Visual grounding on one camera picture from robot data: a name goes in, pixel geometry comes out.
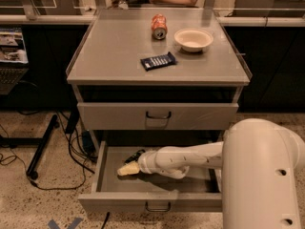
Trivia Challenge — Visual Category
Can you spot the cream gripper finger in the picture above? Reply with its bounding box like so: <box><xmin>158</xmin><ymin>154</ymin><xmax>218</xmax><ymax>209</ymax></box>
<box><xmin>117</xmin><ymin>161</ymin><xmax>140</xmax><ymax>177</ymax></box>

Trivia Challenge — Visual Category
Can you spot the green soda can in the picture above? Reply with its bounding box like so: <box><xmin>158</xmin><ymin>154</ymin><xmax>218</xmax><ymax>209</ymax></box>
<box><xmin>124</xmin><ymin>149</ymin><xmax>145</xmax><ymax>164</ymax></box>

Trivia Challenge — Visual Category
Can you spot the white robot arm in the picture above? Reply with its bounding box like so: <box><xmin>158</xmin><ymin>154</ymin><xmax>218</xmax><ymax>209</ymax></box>
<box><xmin>117</xmin><ymin>118</ymin><xmax>305</xmax><ymax>229</ymax></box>

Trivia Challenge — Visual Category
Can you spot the closed grey upper drawer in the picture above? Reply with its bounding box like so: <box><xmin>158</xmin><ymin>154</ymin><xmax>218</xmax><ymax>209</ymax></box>
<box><xmin>77</xmin><ymin>103</ymin><xmax>238</xmax><ymax>130</ymax></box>

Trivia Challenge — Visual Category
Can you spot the open grey lower drawer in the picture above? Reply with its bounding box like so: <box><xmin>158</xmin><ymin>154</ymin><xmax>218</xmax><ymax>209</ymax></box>
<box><xmin>79</xmin><ymin>141</ymin><xmax>222</xmax><ymax>213</ymax></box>

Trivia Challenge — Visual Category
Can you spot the grey drawer cabinet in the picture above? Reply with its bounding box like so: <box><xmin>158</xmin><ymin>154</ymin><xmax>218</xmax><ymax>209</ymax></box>
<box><xmin>68</xmin><ymin>8</ymin><xmax>251</xmax><ymax>145</ymax></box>

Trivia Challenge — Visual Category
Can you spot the orange soda can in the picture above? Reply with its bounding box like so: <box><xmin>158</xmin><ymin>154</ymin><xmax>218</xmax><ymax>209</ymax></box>
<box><xmin>151</xmin><ymin>14</ymin><xmax>168</xmax><ymax>40</ymax></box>

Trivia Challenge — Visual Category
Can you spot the blue tape cross marker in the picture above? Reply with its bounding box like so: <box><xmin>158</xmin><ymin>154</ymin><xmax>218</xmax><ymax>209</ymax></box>
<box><xmin>48</xmin><ymin>217</ymin><xmax>83</xmax><ymax>229</ymax></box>

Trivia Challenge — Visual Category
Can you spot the black stand leg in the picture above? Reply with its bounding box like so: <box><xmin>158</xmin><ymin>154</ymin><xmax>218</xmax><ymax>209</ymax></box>
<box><xmin>26</xmin><ymin>114</ymin><xmax>58</xmax><ymax>180</ymax></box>

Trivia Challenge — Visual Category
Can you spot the blue snack bar packet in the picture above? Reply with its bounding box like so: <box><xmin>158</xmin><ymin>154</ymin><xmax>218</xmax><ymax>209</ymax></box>
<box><xmin>140</xmin><ymin>52</ymin><xmax>176</xmax><ymax>72</ymax></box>

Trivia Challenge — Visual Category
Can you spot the white paper bowl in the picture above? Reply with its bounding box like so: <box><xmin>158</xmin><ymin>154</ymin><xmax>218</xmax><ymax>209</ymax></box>
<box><xmin>174</xmin><ymin>29</ymin><xmax>214</xmax><ymax>52</ymax></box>

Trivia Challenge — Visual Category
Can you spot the laptop with lit screen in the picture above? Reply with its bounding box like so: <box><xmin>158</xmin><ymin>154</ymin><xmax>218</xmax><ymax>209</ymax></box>
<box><xmin>0</xmin><ymin>27</ymin><xmax>29</xmax><ymax>95</ymax></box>

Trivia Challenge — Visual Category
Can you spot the clear plastic water bottle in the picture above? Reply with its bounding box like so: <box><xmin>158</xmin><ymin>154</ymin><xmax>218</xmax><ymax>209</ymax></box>
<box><xmin>118</xmin><ymin>0</ymin><xmax>129</xmax><ymax>10</ymax></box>

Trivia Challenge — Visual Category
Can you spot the black floor cables left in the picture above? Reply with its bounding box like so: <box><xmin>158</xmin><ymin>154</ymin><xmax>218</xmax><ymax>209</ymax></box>
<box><xmin>0</xmin><ymin>110</ymin><xmax>99</xmax><ymax>191</ymax></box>

